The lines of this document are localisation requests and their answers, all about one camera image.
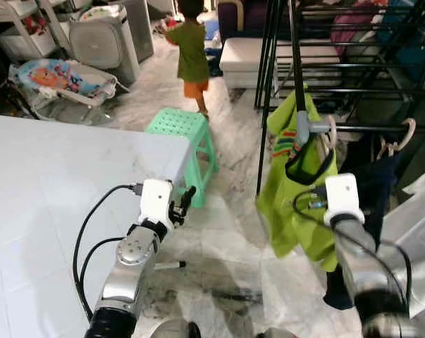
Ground lime green shirt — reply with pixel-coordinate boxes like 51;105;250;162
257;84;340;274

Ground green plastic stool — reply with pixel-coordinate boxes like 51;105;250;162
144;107;220;209

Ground grey robot left leg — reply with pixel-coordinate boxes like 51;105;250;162
150;318;202;338

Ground grey robot leg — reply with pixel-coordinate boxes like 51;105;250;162
150;318;202;338
257;327;297;338

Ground pale blue folding table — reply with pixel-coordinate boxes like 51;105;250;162
0;114;193;338

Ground dark shoes pile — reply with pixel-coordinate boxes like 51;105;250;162
207;46;223;77

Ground child in green shirt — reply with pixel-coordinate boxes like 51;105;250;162
163;0;211;117

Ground white ottoman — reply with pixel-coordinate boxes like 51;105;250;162
219;37;340;91

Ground grey robot right leg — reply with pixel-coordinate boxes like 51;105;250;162
257;327;297;338

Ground blue floor mat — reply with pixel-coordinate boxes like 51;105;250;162
204;20;221;42

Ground black metal drying rack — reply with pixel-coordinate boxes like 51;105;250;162
254;0;425;198

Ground colourful baby bouncer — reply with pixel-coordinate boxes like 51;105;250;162
8;58;121;124

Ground grey air purifier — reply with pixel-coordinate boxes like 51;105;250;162
68;6;141;87

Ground tall grey appliance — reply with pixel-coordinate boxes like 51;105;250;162
117;0;155;63

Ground purple armchair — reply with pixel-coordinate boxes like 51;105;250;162
218;0;269;43

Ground navy blue garment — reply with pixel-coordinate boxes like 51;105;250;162
324;134;403;311

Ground white shelf rack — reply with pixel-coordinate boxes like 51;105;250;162
0;0;72;61

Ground magenta garment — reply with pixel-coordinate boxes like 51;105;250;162
332;7;382;57

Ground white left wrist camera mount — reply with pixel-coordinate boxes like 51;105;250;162
140;179;174;226

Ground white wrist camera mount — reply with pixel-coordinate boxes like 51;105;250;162
324;173;364;227
140;179;174;226

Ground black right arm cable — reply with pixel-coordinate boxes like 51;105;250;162
291;184;414;314

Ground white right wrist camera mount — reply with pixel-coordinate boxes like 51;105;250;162
324;173;364;227

